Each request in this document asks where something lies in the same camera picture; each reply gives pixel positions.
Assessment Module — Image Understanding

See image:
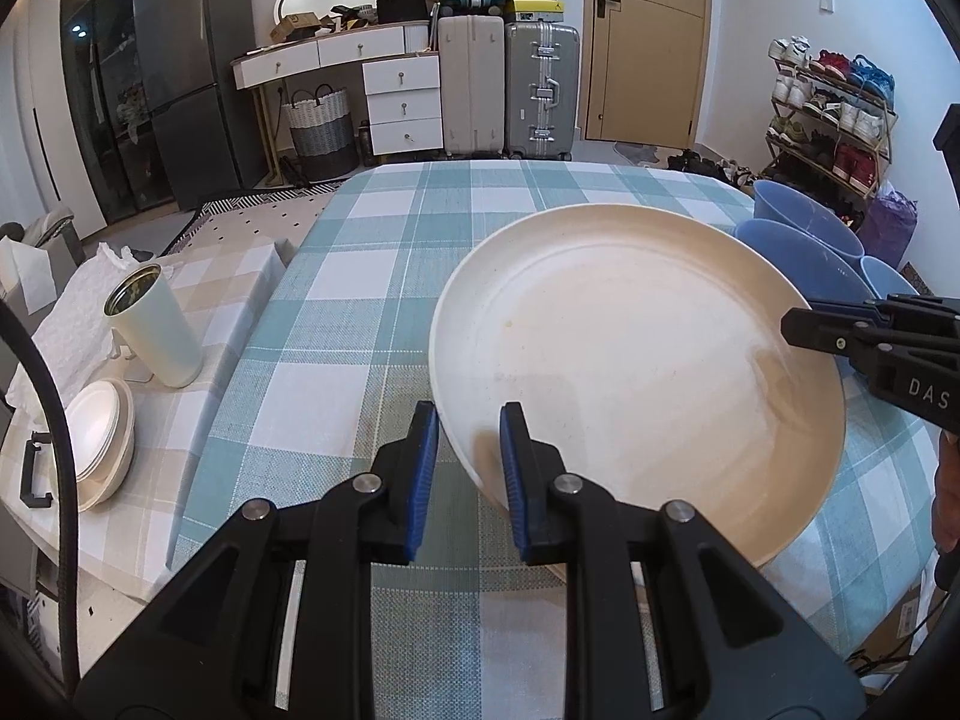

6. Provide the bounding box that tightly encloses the dotted floor rug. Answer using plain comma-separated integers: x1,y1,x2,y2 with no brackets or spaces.
163,181,342,260

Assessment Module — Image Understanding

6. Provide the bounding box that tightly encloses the black refrigerator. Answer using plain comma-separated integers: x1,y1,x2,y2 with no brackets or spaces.
133,0,267,210

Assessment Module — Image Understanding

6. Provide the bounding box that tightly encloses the black bag on desk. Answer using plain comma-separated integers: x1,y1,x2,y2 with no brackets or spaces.
376,0,428,25

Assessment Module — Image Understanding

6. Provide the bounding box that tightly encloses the large cream plate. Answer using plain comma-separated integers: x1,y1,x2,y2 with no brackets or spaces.
428,205,846,566

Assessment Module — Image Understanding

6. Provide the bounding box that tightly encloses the white drawer unit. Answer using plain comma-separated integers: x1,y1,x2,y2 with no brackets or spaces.
361,52,444,156

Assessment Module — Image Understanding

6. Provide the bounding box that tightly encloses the black glass cabinet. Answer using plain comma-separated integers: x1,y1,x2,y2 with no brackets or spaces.
60,0,172,224

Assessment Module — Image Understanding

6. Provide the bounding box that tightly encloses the white crumpled paper towel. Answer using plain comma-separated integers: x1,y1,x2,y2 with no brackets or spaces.
32,242,140,405

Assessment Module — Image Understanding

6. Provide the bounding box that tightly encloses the person's right hand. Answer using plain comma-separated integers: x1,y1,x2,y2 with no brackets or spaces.
932,431,960,553

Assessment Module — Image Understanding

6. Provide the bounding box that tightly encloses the silver aluminium suitcase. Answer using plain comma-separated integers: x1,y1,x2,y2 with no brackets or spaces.
505,21,581,160

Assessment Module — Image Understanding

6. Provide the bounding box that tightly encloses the wooden door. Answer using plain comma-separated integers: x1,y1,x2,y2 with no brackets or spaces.
581,0,711,149

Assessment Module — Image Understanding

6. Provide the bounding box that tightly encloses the teal checked tablecloth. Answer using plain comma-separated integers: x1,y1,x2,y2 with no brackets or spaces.
176,160,935,718

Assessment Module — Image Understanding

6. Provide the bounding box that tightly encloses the black cable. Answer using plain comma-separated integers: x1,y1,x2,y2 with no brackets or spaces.
0,299,83,699

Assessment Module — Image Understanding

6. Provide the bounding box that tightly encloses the blue bowl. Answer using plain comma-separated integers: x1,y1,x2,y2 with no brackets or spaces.
734,220,875,304
861,255,918,301
754,179,866,263

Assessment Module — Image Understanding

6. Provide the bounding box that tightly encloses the beige checked side cloth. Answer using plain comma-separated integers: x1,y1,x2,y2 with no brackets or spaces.
0,239,290,605

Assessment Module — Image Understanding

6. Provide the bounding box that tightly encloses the white dressing desk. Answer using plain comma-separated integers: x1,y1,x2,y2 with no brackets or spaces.
231,20,431,185

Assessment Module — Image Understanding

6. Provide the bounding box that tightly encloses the grey door mat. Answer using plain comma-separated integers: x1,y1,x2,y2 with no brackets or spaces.
613,142,659,166

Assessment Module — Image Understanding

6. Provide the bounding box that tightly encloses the cream tumbler cup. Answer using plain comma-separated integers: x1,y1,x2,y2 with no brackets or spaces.
103,263,203,388

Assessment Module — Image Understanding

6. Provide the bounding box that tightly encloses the wooden shoe rack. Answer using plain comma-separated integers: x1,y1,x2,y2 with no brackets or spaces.
765,36,898,202

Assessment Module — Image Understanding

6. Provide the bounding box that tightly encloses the purple bag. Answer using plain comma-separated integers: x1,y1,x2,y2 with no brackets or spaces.
857,181,918,268

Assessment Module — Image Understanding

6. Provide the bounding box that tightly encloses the woven laundry basket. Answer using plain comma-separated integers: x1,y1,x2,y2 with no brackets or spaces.
281,83,359,182

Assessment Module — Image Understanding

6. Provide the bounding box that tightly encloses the beige suitcase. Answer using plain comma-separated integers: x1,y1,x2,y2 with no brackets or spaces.
438,15,506,156

